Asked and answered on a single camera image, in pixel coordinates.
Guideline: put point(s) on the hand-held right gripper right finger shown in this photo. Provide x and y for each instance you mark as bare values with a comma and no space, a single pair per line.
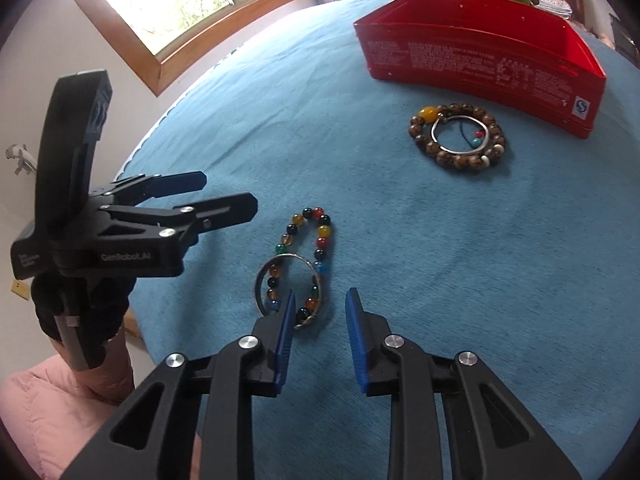
356,340

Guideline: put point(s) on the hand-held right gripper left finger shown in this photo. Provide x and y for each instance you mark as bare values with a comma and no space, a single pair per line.
285,340

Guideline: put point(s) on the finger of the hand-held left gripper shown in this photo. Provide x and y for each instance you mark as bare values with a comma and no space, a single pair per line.
230,210
180,183

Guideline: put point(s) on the plain silver bangle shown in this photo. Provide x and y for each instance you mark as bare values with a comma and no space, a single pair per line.
259,280

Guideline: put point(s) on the thin silver bangle with beads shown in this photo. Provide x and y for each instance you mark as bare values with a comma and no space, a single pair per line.
474,144

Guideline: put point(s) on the red tin box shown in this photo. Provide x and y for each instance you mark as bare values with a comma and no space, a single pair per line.
450,55

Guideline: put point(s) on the person's left forearm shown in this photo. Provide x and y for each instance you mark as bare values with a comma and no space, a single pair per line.
45,410

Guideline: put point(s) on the person's left hand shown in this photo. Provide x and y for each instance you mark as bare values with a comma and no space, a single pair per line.
117,305

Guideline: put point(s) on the blue tablecloth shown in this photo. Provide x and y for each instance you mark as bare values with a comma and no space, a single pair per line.
400,240

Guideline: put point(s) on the white wall fixture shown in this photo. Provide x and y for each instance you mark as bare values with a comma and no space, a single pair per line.
20,160

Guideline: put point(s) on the small yellow wall tag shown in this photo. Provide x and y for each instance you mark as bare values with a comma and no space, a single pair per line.
19,290

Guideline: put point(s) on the large wooden frame window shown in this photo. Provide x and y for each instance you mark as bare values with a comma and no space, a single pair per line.
165,5

